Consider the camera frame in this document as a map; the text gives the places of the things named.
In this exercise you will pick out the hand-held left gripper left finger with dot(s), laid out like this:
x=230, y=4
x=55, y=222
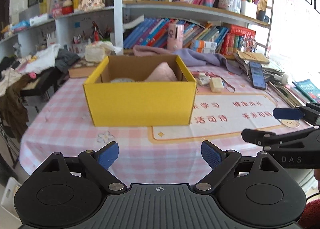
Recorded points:
x=108, y=155

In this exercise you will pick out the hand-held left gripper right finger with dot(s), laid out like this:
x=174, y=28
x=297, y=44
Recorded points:
x=211, y=155

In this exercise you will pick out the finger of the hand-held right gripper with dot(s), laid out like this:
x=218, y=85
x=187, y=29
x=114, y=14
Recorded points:
x=285, y=114
x=287, y=140

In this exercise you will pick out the yellow cardboard box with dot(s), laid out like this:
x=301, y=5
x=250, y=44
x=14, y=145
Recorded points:
x=140, y=104

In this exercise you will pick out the cream eraser block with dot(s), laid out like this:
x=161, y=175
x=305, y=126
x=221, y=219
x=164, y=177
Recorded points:
x=216, y=85

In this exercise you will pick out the small printed packet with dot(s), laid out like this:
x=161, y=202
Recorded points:
x=203, y=80

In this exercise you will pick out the pink cloth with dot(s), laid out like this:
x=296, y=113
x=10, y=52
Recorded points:
x=162, y=72

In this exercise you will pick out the person's right forearm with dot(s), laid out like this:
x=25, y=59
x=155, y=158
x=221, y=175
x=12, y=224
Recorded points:
x=312, y=214

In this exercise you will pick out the pile of workbooks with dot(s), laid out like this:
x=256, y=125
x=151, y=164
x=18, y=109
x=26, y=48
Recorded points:
x=287, y=94

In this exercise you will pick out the teal children's book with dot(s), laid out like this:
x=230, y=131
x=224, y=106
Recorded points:
x=307, y=88

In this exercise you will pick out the white charger plug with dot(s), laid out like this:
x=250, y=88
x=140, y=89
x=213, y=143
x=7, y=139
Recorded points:
x=281, y=78

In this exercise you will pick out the stack of papers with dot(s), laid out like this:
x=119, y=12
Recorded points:
x=271, y=71

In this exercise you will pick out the black smartphone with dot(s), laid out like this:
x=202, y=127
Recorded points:
x=257, y=76

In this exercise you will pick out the pink checked printed tablecloth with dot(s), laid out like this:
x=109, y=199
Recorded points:
x=62, y=119

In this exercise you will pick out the brown paper envelope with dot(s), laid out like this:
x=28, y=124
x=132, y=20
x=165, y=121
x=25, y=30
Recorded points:
x=252, y=56

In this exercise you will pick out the colourful sticker packet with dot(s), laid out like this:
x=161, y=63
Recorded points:
x=248, y=43

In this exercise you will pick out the red book set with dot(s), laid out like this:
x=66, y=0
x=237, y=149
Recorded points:
x=233, y=41

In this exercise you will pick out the black side table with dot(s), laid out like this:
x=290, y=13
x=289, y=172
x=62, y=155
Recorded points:
x=42, y=83

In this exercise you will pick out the purple cloth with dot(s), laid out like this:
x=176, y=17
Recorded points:
x=195, y=56

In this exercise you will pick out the black desk device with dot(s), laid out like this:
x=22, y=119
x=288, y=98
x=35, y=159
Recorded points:
x=261, y=16

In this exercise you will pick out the orange and white carton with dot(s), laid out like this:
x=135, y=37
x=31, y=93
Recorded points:
x=206, y=50
x=203, y=44

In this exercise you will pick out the cream plastic bag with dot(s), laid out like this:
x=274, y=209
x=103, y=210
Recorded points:
x=96, y=52

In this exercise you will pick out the dark grey garment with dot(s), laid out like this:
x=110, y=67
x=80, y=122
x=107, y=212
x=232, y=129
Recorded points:
x=65, y=58

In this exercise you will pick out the brown garment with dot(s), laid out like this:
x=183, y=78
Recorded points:
x=12, y=109

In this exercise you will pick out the white pen holder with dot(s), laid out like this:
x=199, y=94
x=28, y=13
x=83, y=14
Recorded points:
x=248, y=10

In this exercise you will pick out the white garment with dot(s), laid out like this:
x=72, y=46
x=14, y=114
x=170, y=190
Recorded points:
x=42, y=58

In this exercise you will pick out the pink cylindrical cup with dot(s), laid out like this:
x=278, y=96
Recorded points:
x=175, y=38

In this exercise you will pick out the open white booklet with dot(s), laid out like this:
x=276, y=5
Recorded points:
x=133, y=22

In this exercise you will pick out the white metal bookshelf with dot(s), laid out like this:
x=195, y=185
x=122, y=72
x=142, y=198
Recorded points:
x=118, y=18

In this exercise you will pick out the white shelving unit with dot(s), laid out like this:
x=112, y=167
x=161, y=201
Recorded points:
x=62, y=26

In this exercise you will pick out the white wipes pack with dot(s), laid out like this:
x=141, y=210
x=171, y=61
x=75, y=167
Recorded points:
x=38, y=19

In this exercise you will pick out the blue wipes pack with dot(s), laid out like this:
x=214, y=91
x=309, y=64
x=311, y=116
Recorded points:
x=20, y=25

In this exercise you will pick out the grey storage box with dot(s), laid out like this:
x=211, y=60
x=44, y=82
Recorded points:
x=28, y=15

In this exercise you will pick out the red cartoon wall sticker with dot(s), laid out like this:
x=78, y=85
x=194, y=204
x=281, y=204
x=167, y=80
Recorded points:
x=269, y=50

